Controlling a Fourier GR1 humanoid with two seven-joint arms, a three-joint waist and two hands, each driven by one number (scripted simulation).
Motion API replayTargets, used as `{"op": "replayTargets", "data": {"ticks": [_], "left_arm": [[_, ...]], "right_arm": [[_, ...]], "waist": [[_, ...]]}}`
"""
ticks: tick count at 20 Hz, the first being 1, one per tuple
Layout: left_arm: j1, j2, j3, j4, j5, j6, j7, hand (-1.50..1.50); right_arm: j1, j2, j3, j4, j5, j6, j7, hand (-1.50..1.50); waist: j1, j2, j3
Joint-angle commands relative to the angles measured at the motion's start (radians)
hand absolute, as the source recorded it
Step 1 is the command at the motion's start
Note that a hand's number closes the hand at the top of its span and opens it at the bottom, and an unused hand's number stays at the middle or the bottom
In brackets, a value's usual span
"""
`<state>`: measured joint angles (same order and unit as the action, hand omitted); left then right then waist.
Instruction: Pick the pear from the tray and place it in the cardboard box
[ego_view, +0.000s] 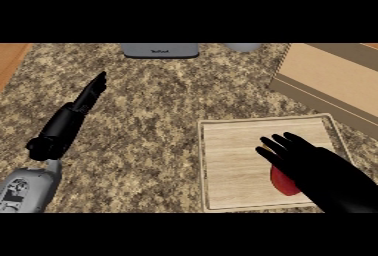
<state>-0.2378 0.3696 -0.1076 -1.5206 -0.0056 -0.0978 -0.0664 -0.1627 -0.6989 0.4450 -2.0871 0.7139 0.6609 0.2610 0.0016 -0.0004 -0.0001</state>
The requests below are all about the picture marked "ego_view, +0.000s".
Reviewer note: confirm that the red pear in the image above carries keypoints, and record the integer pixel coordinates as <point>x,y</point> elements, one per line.
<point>284,182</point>

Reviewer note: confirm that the pale grey round container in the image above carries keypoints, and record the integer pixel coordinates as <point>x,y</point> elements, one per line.
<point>242,47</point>

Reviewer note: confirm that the grey flat appliance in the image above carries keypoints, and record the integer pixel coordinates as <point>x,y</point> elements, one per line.
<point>160,50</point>

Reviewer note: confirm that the brown cardboard box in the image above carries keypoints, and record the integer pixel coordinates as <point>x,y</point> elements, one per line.
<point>329,76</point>

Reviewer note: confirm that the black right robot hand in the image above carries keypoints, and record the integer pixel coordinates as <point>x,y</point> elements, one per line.
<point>326,176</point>

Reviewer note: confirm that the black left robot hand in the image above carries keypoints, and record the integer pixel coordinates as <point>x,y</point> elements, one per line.
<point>64,125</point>

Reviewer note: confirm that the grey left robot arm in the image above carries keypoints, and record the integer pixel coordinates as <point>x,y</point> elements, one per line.
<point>27,190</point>

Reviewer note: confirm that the pale wooden tray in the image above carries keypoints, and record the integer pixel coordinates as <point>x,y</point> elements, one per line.
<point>245,166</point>

